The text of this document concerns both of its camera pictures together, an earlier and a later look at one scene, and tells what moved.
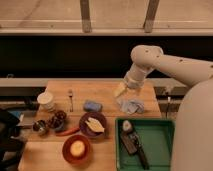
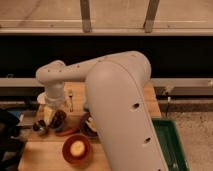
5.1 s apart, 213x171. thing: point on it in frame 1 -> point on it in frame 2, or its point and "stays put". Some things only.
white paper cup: (45, 102) stays put
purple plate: (85, 128) stays put
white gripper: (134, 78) -> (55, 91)
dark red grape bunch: (57, 121) stays put
